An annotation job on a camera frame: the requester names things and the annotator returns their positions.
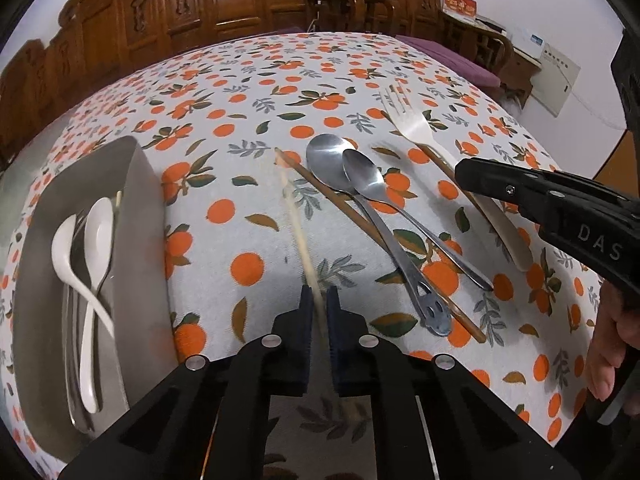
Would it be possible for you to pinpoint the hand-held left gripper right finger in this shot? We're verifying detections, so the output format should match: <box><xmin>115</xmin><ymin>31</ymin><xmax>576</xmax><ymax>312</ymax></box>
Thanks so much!
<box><xmin>327</xmin><ymin>285</ymin><xmax>581</xmax><ymax>480</ymax></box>

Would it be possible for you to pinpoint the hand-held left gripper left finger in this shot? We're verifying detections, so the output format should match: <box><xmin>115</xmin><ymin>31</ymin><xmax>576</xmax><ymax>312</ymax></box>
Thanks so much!
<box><xmin>57</xmin><ymin>285</ymin><xmax>314</xmax><ymax>480</ymax></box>

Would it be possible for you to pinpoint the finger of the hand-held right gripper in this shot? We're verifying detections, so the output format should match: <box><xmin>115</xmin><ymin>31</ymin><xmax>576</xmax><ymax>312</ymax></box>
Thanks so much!
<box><xmin>454</xmin><ymin>157</ymin><xmax>630</xmax><ymax>227</ymax></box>
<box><xmin>610</xmin><ymin>30</ymin><xmax>640</xmax><ymax>132</ymax></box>

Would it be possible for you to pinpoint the metal fork with cream handle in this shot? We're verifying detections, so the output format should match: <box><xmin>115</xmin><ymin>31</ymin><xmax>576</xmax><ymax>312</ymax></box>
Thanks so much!
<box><xmin>379</xmin><ymin>84</ymin><xmax>535</xmax><ymax>273</ymax></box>

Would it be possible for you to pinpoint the small metal spoon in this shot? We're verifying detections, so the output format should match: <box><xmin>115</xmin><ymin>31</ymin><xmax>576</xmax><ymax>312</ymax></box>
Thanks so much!
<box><xmin>342</xmin><ymin>150</ymin><xmax>496</xmax><ymax>292</ymax></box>

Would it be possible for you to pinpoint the brown wooden chopstick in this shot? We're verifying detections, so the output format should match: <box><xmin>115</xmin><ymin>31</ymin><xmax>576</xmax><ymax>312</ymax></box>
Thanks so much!
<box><xmin>278</xmin><ymin>150</ymin><xmax>488</xmax><ymax>345</ymax></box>

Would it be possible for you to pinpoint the large metal spoon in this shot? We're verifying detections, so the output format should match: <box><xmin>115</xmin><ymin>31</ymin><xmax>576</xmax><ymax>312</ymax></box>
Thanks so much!
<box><xmin>306</xmin><ymin>133</ymin><xmax>455</xmax><ymax>337</ymax></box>

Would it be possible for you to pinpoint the rectangular metal tray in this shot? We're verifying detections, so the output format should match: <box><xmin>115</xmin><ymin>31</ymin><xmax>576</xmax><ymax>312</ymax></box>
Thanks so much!
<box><xmin>10</xmin><ymin>135</ymin><xmax>176</xmax><ymax>456</ymax></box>

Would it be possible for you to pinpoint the all-metal fork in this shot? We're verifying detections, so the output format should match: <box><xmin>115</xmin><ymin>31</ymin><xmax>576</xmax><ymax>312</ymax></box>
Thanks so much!
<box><xmin>62</xmin><ymin>212</ymin><xmax>108</xmax><ymax>433</ymax></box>

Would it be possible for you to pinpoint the white spoon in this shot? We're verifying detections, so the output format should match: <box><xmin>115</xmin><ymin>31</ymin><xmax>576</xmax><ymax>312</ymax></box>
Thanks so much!
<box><xmin>80</xmin><ymin>197</ymin><xmax>116</xmax><ymax>413</ymax></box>
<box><xmin>51</xmin><ymin>214</ymin><xmax>117</xmax><ymax>338</ymax></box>

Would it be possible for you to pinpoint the person's right hand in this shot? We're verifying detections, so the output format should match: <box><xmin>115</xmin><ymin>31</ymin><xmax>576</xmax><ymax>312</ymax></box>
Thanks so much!
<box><xmin>589</xmin><ymin>282</ymin><xmax>640</xmax><ymax>402</ymax></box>

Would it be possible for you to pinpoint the white box device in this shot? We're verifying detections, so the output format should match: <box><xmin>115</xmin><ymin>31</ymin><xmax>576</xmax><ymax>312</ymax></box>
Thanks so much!
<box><xmin>515</xmin><ymin>30</ymin><xmax>543</xmax><ymax>61</ymax></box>

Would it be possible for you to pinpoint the wooden side table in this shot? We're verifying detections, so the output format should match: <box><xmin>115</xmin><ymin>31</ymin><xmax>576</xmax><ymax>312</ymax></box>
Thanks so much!
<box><xmin>475</xmin><ymin>15</ymin><xmax>543</xmax><ymax>106</ymax></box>

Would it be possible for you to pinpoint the purple armchair cushion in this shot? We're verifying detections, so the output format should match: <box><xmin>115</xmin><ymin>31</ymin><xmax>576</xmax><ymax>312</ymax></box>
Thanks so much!
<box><xmin>397</xmin><ymin>35</ymin><xmax>501</xmax><ymax>88</ymax></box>

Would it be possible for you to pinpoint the red desk calendar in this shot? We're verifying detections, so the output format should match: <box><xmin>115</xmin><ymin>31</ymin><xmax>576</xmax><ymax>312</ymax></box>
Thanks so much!
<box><xmin>442</xmin><ymin>0</ymin><xmax>478</xmax><ymax>20</ymax></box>

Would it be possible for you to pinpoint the orange fruit print tablecloth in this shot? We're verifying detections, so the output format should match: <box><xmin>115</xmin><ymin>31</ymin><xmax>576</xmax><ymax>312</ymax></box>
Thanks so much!
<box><xmin>0</xmin><ymin>32</ymin><xmax>608</xmax><ymax>480</ymax></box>

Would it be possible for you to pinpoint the carved wooden sofa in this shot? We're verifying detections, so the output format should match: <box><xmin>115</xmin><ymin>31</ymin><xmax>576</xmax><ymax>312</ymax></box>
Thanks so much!
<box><xmin>0</xmin><ymin>0</ymin><xmax>366</xmax><ymax>161</ymax></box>

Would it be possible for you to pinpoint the white wall cabinet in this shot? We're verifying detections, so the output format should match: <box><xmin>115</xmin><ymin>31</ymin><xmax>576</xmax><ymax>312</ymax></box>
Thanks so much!
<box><xmin>532</xmin><ymin>42</ymin><xmax>582</xmax><ymax>118</ymax></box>

